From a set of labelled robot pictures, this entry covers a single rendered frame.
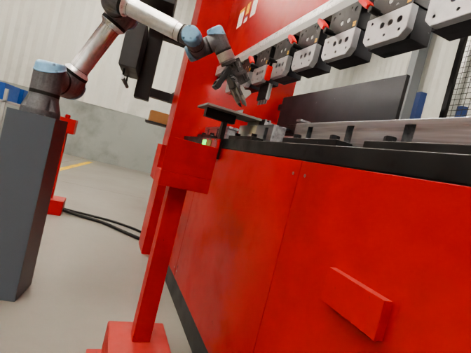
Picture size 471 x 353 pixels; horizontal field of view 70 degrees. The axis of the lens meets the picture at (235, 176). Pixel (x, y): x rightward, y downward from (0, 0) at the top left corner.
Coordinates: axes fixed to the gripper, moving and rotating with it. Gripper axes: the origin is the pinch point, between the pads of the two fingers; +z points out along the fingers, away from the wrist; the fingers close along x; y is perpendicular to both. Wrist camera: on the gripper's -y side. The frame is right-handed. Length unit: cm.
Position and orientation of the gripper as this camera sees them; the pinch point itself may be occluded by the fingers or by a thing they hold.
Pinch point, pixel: (241, 104)
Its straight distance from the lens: 160.7
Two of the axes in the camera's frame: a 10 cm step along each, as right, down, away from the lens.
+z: 4.0, 8.8, 2.7
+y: 8.5, -4.6, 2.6
